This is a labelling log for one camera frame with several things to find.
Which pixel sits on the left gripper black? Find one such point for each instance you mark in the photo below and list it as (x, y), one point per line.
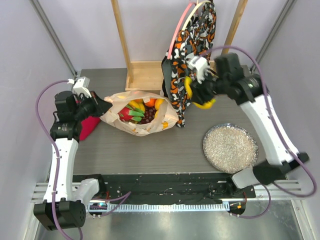
(100, 106)

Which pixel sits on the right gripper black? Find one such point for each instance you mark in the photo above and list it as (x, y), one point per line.
(197, 91)

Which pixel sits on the fake yellow banana bunch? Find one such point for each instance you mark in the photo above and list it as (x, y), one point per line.
(205, 106)

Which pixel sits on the banana print plastic bag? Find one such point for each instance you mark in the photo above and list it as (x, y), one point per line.
(165, 119)

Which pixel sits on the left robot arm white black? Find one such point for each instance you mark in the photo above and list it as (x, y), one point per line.
(62, 206)

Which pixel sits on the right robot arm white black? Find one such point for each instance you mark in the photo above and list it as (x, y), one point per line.
(247, 91)

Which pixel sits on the fake red dragon fruit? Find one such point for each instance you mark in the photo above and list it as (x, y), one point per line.
(129, 113)

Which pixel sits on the fake purple grapes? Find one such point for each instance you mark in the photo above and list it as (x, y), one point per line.
(149, 115)

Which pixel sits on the fake orange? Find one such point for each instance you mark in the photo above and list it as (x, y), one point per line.
(151, 103)

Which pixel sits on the fake yellow lemon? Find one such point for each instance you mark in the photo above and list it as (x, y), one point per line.
(158, 103)

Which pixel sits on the red cloth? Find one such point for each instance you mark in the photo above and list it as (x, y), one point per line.
(88, 123)

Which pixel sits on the orange camouflage garment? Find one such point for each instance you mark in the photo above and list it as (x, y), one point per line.
(197, 38)

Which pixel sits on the wooden clothes rack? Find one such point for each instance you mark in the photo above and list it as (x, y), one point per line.
(147, 75)

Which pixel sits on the pink clothes hanger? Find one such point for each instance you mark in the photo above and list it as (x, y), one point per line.
(178, 27)

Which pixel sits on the speckled silver plate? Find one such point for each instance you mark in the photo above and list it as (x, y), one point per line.
(230, 148)

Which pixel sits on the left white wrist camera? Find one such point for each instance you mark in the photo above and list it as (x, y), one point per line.
(80, 86)

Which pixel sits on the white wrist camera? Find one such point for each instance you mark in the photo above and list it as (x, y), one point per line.
(200, 66)
(80, 86)

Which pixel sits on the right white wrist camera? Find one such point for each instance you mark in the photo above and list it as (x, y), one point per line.
(200, 66)

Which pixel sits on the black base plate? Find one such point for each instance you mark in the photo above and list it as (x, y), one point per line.
(173, 188)

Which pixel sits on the white cable duct strip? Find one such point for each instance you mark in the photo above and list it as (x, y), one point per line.
(142, 208)

